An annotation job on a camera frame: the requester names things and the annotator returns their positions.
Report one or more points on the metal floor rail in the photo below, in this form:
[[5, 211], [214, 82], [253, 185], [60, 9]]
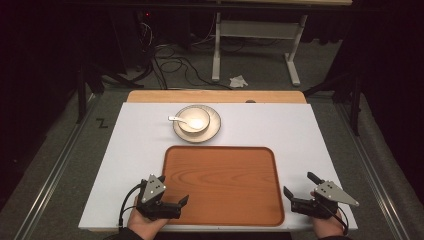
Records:
[[370, 166], [50, 181]]

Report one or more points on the crumpled white tissue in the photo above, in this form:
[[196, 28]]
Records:
[[238, 81]]

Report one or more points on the white ceramic spoon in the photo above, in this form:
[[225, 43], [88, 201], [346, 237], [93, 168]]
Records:
[[195, 124]]

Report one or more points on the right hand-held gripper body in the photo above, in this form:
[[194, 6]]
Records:
[[333, 195]]

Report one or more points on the white table mat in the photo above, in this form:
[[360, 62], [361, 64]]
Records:
[[266, 126]]

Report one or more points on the cream ceramic bowl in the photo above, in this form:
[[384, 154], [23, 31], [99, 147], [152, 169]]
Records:
[[193, 114]]

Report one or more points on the person's right hand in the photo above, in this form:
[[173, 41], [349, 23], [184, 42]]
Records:
[[328, 228]]

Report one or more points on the cream ceramic plate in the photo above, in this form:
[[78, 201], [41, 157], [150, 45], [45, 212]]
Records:
[[214, 129]]

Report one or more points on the person's left hand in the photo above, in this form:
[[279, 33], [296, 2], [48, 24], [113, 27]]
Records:
[[146, 226]]

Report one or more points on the brown wooden tray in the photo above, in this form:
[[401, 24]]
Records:
[[223, 186]]

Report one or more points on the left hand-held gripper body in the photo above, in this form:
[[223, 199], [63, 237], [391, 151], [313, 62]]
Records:
[[151, 193]]

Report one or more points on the black tripod stand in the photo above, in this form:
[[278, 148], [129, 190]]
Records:
[[356, 106], [81, 96]]

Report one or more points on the white metal desk frame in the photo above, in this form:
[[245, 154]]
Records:
[[256, 29]]

